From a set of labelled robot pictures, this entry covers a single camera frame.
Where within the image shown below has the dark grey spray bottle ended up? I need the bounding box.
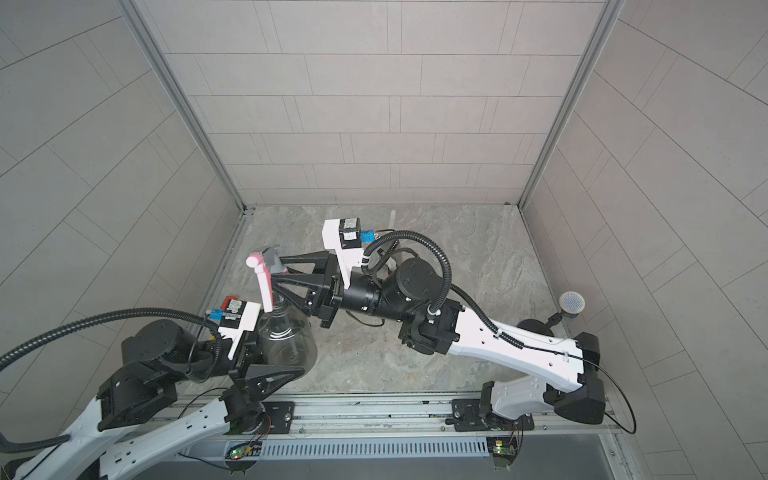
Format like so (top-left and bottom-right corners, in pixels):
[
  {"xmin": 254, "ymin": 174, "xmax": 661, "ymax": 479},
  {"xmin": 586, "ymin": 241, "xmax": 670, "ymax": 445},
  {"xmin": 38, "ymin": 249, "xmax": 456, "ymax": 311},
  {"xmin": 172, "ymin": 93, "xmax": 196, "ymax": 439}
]
[{"xmin": 257, "ymin": 296, "xmax": 318, "ymax": 374}]

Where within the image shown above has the pink spray nozzle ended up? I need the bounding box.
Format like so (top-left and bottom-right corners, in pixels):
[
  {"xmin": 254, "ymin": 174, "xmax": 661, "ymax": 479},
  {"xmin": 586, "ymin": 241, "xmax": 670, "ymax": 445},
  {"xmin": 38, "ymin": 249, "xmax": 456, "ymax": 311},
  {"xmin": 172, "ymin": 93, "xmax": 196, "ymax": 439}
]
[{"xmin": 246, "ymin": 246, "xmax": 288, "ymax": 313}]

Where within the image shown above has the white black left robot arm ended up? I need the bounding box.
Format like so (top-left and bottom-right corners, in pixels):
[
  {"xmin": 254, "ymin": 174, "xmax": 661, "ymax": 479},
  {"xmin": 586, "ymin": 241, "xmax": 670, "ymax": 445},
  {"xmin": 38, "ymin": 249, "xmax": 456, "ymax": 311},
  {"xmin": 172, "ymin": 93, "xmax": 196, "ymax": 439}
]
[{"xmin": 1, "ymin": 319, "xmax": 308, "ymax": 479}]

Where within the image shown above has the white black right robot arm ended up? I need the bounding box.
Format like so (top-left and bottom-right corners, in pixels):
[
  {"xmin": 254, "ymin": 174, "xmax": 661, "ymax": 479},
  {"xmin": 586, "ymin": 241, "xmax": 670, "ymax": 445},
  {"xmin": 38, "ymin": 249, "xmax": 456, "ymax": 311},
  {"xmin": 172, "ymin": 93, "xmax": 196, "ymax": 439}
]
[{"xmin": 266, "ymin": 251, "xmax": 605, "ymax": 425}]

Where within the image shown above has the red spray nozzle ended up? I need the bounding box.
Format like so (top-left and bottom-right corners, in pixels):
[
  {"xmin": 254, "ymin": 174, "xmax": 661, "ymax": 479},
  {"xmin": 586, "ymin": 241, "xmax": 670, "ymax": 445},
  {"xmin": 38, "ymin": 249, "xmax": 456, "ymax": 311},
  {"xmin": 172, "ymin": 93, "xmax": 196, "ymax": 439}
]
[{"xmin": 221, "ymin": 296, "xmax": 238, "ymax": 309}]

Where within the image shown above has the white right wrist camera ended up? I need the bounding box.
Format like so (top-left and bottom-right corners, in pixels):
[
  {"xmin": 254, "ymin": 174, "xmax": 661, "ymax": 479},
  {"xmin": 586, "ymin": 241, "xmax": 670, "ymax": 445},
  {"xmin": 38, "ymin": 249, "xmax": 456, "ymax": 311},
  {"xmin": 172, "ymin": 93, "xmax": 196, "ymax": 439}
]
[{"xmin": 322, "ymin": 217, "xmax": 375, "ymax": 289}]

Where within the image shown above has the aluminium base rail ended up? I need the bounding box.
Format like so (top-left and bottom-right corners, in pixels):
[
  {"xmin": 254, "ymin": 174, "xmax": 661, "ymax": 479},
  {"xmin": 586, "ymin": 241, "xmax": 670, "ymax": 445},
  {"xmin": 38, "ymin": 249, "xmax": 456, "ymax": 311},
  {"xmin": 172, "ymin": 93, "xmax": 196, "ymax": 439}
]
[{"xmin": 160, "ymin": 392, "xmax": 628, "ymax": 477}]

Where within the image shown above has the black corrugated right cable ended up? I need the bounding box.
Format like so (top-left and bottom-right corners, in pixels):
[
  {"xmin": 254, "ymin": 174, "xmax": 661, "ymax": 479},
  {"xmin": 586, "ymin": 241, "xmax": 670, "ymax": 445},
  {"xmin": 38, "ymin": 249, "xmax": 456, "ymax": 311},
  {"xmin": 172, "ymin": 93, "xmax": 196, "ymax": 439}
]
[{"xmin": 361, "ymin": 229, "xmax": 526, "ymax": 350}]

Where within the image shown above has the black corrugated cable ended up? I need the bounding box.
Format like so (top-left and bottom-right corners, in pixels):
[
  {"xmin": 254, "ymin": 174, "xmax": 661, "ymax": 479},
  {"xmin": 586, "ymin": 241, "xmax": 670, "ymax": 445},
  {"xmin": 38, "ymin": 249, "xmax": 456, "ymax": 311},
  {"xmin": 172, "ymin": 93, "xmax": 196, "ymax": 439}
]
[
  {"xmin": 361, "ymin": 229, "xmax": 526, "ymax": 350},
  {"xmin": 0, "ymin": 307, "xmax": 223, "ymax": 454}
]

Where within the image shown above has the black corrugated left cable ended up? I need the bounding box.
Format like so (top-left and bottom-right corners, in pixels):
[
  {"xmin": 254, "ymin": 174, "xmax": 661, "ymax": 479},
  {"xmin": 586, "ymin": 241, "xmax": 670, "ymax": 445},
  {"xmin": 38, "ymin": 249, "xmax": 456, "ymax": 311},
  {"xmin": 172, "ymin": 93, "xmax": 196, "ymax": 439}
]
[{"xmin": 0, "ymin": 307, "xmax": 223, "ymax": 454}]

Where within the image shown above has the aluminium corner frame post left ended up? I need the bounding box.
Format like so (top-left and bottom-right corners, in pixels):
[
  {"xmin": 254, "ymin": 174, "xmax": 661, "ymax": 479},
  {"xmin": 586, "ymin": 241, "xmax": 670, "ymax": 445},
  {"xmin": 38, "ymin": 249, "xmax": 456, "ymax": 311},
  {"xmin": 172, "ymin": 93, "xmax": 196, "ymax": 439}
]
[{"xmin": 115, "ymin": 0, "xmax": 247, "ymax": 213}]

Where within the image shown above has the aluminium corner frame post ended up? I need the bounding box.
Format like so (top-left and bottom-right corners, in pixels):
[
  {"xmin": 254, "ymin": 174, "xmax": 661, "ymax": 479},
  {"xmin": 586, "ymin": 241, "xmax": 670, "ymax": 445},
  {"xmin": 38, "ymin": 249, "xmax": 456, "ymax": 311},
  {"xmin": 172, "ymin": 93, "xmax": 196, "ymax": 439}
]
[
  {"xmin": 115, "ymin": 0, "xmax": 247, "ymax": 213},
  {"xmin": 517, "ymin": 0, "xmax": 624, "ymax": 212}
]

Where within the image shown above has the aluminium corner frame post right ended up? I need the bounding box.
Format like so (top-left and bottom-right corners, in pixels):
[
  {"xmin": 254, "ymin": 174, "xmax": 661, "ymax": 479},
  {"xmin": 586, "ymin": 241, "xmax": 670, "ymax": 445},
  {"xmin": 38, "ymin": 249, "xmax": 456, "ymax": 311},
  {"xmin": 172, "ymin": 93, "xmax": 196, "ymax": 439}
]
[{"xmin": 517, "ymin": 0, "xmax": 624, "ymax": 212}]

